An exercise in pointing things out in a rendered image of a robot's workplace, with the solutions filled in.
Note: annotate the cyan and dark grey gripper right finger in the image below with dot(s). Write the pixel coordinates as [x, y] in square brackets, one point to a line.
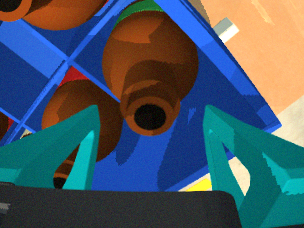
[275, 196]

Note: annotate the blue bottle crate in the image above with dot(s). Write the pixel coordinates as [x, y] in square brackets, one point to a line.
[167, 162]

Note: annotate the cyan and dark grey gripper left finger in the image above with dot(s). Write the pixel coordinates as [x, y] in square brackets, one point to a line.
[33, 160]

